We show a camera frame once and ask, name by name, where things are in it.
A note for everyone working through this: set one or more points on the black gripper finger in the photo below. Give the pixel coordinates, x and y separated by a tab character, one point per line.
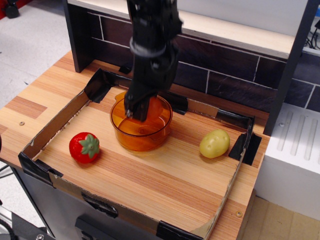
142	109
129	108

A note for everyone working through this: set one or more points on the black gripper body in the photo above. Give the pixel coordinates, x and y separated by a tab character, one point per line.
152	73

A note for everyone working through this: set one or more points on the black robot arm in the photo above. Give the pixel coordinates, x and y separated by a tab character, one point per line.
155	23

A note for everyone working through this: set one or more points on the orange transparent plastic pot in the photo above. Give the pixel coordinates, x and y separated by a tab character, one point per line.
136	135

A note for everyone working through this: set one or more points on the cardboard fence with black tape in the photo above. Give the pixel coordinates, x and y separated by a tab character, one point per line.
172	192

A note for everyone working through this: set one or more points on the red toy strawberry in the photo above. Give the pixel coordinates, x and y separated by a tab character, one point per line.
84	147

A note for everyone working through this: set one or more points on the yellow toy potato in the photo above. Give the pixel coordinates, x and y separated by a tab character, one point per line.
214	144

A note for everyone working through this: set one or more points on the dark brick backsplash panel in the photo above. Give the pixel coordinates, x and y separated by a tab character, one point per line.
226	64

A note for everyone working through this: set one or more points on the white toy sink drainboard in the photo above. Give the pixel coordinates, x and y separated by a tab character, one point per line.
289	175

